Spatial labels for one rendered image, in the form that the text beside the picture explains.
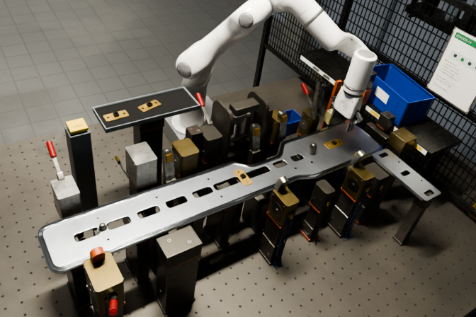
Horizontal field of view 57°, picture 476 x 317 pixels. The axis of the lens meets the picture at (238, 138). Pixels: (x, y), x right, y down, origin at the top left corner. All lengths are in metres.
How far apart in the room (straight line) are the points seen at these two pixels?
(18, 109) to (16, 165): 1.58
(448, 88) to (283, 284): 1.12
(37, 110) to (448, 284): 2.96
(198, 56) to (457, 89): 1.13
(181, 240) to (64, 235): 0.36
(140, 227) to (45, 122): 2.19
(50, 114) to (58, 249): 2.25
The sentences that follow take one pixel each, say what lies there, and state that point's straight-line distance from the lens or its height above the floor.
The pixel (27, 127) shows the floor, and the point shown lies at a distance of 3.52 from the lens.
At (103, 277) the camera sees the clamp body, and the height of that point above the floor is 1.06.
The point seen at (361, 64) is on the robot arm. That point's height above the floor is 1.41.
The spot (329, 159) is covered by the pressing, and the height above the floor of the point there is 1.00.
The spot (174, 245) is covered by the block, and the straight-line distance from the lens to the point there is 1.38.
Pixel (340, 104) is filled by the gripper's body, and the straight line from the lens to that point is 1.78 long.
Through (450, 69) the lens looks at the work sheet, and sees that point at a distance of 2.14.
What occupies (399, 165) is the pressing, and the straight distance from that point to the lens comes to 1.93.
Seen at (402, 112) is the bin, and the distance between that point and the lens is 2.06.
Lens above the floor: 2.14
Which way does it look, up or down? 39 degrees down
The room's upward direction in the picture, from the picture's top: 10 degrees clockwise
